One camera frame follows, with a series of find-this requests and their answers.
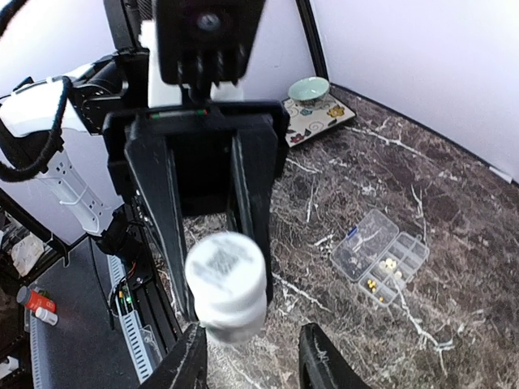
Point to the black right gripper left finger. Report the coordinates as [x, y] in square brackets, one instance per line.
[186, 366]

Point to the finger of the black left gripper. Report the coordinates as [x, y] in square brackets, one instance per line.
[252, 167]
[153, 167]

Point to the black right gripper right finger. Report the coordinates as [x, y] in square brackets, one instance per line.
[320, 364]

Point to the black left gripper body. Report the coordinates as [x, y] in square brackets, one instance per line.
[194, 152]

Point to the white pill bottle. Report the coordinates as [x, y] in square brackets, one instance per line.
[227, 276]

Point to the clear plastic pill organizer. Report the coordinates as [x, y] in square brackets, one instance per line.
[372, 240]

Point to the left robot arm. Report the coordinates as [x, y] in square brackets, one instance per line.
[36, 113]

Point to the small yellow pills in organizer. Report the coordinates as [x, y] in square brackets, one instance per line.
[373, 289]

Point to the square floral ceramic plate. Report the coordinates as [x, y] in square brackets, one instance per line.
[307, 122]

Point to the teal bowl on plate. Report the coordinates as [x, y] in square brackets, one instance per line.
[310, 92]

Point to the white slotted cable duct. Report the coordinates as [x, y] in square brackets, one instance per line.
[138, 339]

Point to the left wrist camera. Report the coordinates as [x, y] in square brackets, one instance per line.
[198, 49]

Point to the white bottle outside enclosure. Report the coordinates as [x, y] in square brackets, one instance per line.
[46, 316]

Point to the black left frame post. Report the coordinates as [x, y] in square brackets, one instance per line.
[311, 31]

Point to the red bottle outside enclosure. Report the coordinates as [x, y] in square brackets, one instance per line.
[32, 300]

